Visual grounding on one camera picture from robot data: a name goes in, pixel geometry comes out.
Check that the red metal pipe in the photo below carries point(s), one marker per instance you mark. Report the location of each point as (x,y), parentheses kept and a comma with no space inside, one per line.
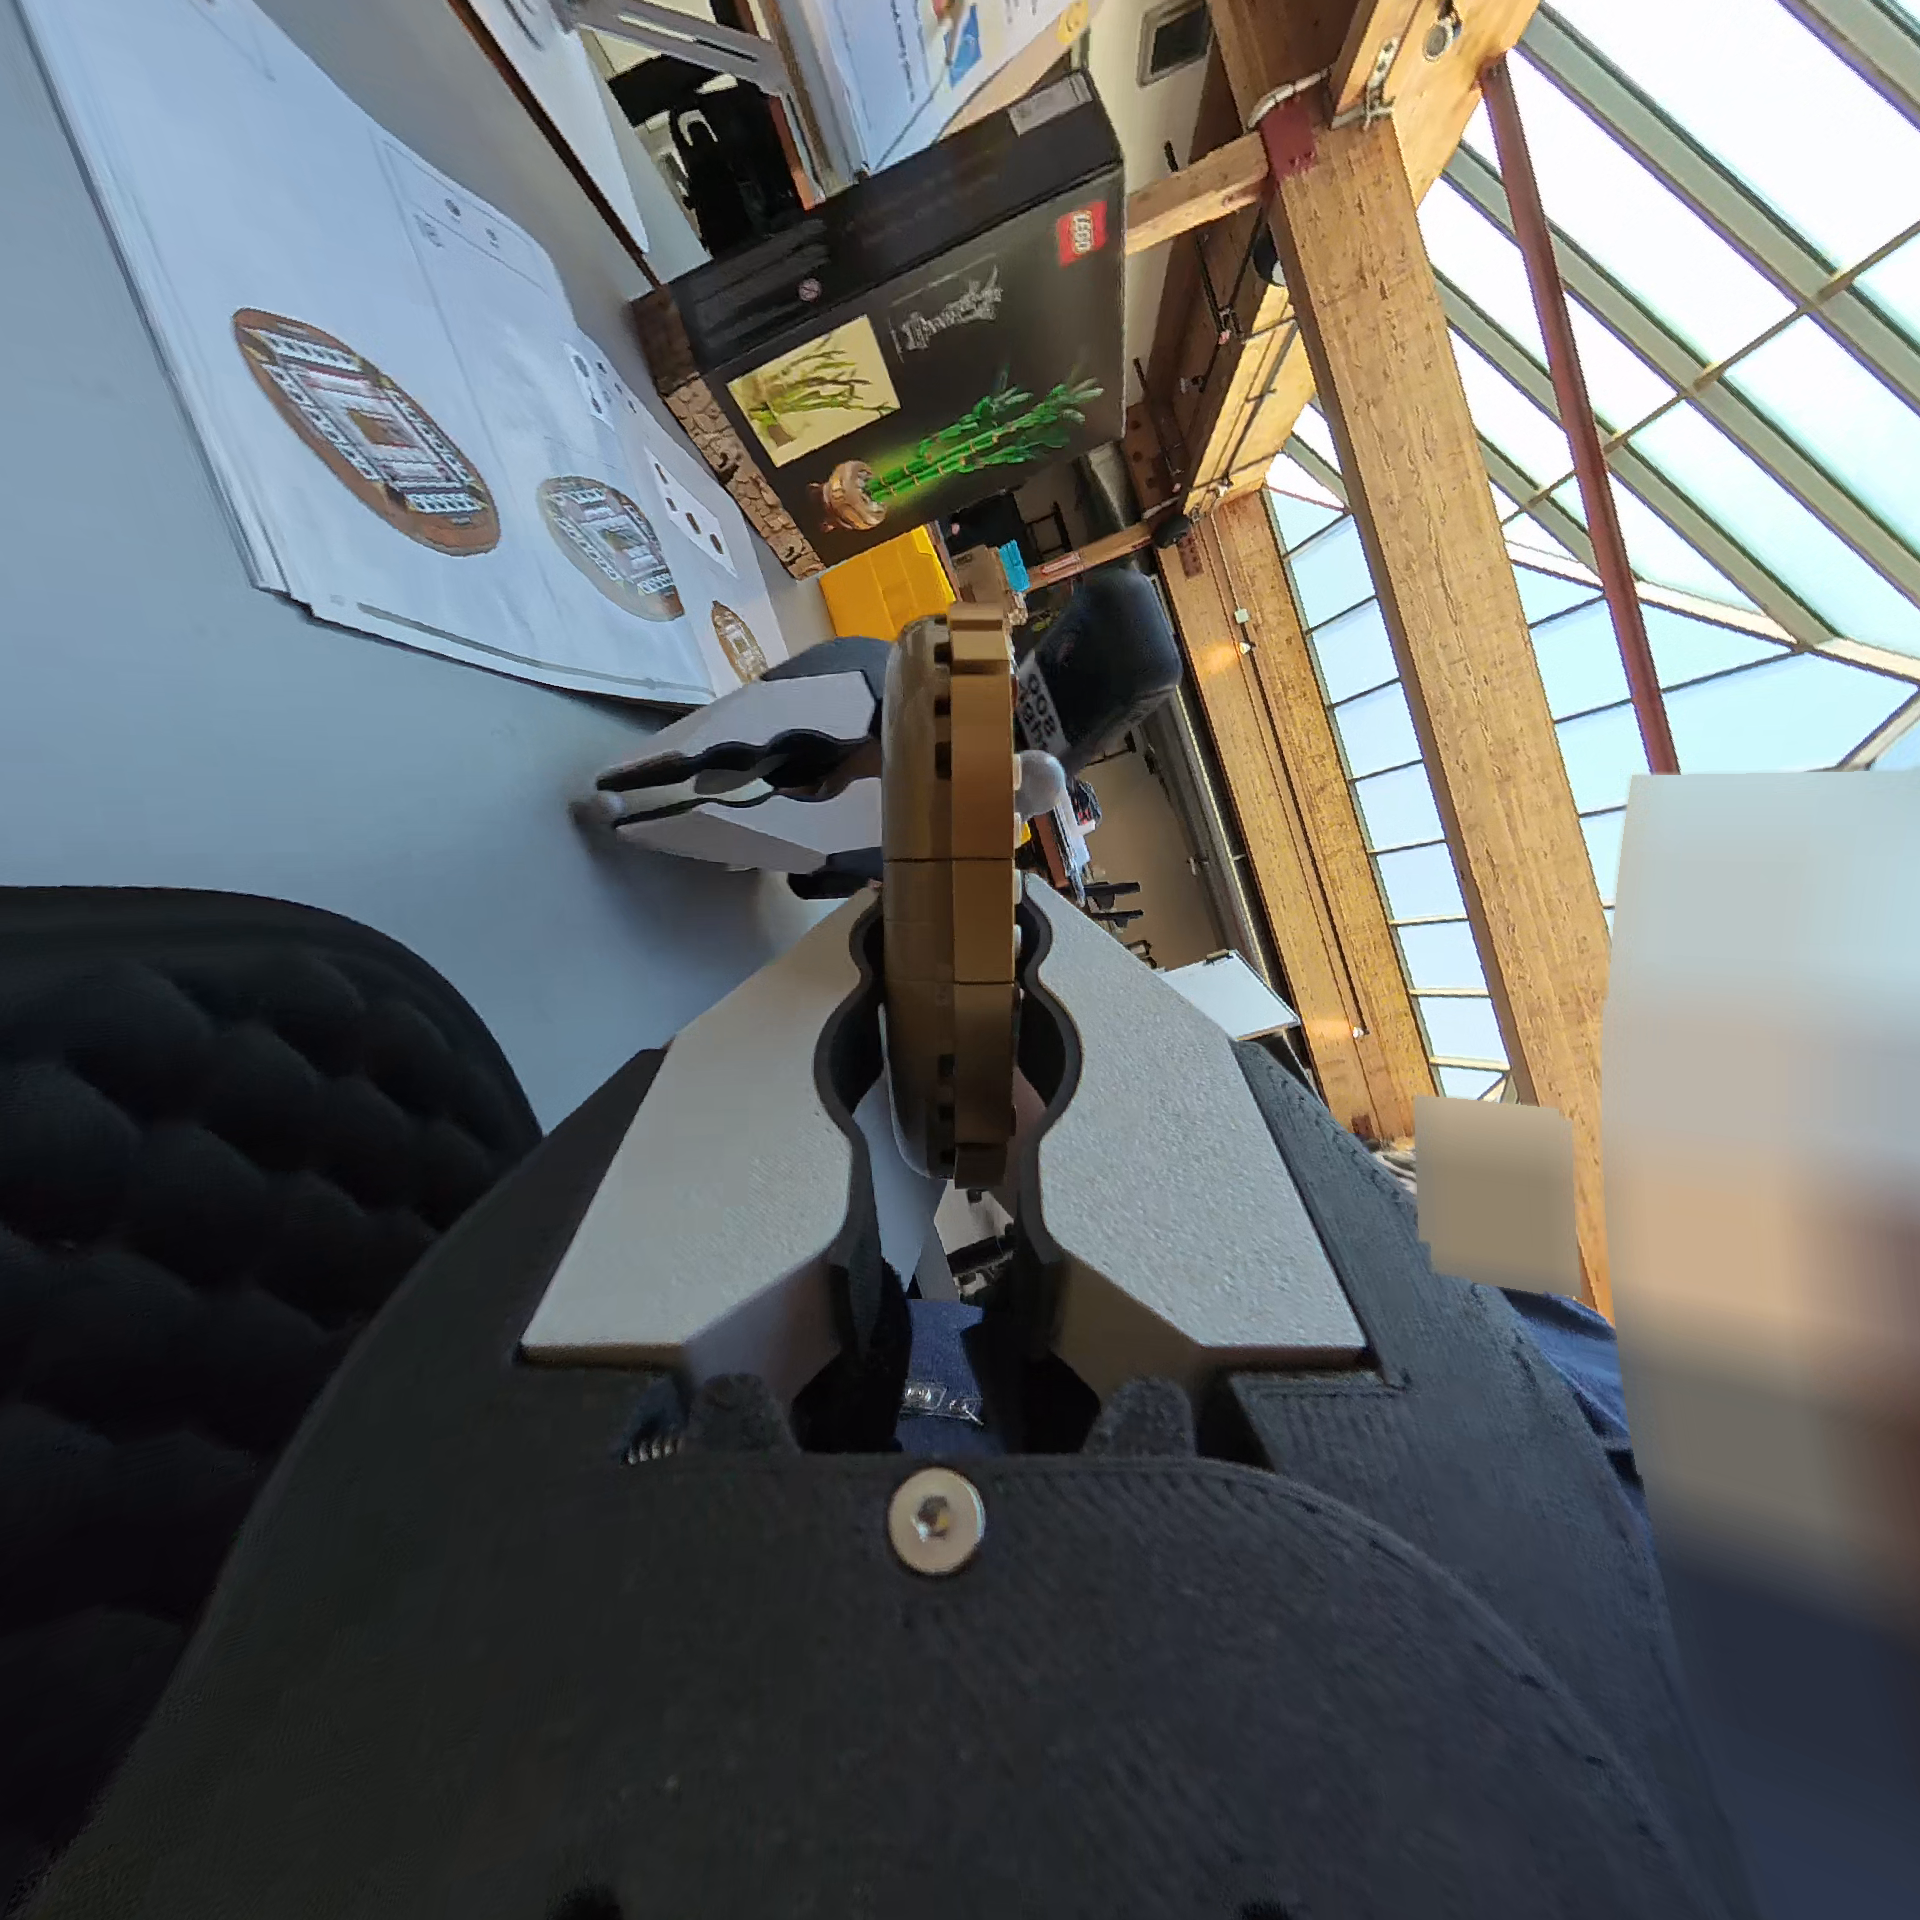
(1579,419)

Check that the black padded wrist rest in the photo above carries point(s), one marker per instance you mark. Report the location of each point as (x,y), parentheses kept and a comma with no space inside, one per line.
(224,1199)

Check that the round gold lego base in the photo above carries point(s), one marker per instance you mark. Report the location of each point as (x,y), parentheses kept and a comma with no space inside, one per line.
(975,900)

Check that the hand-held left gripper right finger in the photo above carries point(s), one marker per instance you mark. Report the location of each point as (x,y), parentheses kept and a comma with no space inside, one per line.
(1185,1185)

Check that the lego instruction booklet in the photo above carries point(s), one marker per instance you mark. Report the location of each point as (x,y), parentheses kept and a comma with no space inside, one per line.
(345,180)

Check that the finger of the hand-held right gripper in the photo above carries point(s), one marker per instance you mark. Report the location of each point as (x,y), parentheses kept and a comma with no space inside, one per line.
(750,833)
(781,705)

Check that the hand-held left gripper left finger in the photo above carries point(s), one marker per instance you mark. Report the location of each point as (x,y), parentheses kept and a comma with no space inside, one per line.
(720,1185)

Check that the person's blue jeans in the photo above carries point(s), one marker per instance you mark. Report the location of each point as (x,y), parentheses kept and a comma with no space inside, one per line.
(938,1350)

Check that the printed instruction sheet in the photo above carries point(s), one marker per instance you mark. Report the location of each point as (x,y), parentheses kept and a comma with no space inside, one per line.
(932,76)

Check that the blue plastic crate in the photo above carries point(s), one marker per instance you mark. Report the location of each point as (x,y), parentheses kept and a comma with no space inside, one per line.
(1013,570)

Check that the white framed board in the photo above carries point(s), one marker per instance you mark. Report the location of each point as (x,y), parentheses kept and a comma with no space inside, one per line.
(1230,999)

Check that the black lego box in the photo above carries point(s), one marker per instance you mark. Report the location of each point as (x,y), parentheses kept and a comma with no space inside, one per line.
(932,254)

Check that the yellow plastic bin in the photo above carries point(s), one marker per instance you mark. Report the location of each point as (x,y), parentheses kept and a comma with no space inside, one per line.
(885,586)

